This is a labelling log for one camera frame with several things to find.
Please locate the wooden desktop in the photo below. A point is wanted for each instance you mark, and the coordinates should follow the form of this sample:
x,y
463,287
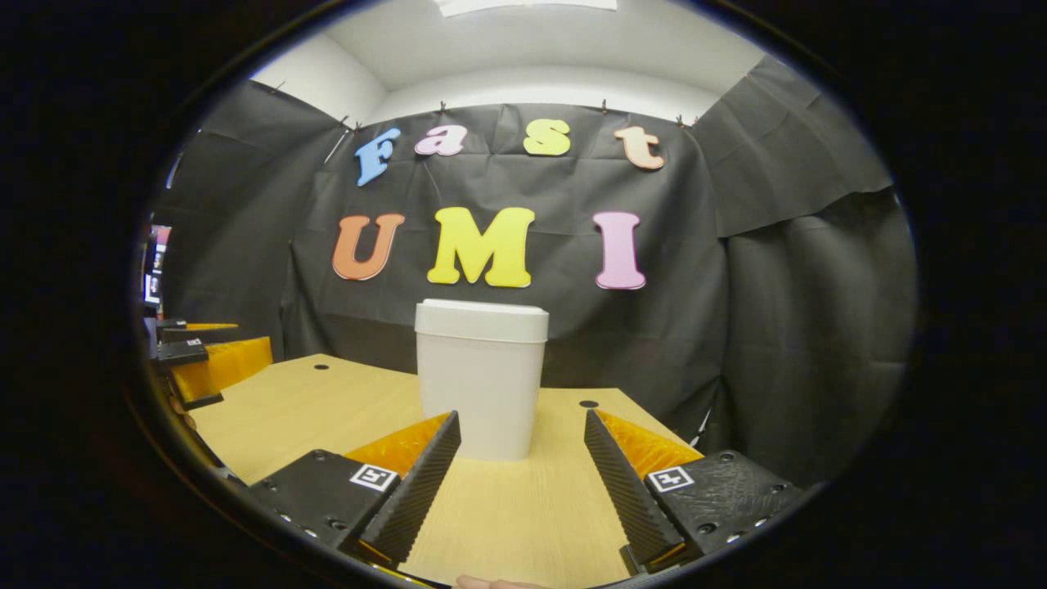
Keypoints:
x,y
327,409

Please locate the white desktop garbage bin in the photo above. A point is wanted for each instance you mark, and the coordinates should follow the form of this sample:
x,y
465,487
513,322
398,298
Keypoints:
x,y
483,384

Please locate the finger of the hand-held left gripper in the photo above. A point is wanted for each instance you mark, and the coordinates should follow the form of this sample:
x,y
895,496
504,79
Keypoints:
x,y
229,364
184,331

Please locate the black backdrop cloth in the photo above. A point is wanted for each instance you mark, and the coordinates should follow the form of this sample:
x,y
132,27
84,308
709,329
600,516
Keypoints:
x,y
736,327

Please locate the computer screen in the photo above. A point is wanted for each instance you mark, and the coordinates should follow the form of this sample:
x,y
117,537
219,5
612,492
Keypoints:
x,y
157,266

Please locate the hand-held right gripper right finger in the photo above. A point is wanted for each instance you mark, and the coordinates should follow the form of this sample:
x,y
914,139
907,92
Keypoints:
x,y
630,499

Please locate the long ceiling light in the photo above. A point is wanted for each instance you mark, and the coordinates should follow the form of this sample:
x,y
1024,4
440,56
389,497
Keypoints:
x,y
523,6

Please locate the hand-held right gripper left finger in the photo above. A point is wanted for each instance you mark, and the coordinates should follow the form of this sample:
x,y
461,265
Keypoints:
x,y
421,491

